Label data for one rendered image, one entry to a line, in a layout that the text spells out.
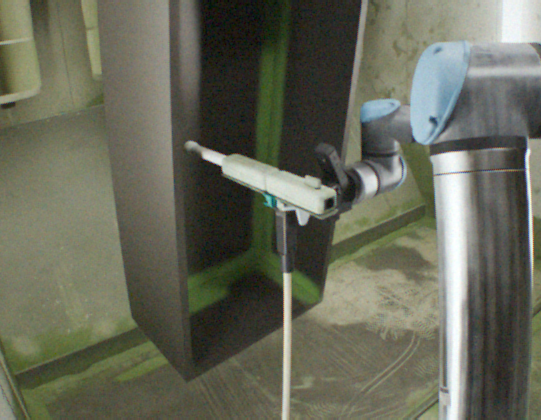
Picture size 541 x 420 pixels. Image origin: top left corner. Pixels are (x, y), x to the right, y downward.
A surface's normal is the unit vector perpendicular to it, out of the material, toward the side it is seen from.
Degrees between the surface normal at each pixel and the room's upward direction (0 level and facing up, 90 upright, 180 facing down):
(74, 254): 57
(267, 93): 102
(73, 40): 90
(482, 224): 69
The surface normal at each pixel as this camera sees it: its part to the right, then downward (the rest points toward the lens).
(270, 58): 0.66, 0.44
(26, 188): 0.45, -0.26
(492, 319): -0.30, 0.03
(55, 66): 0.58, 0.29
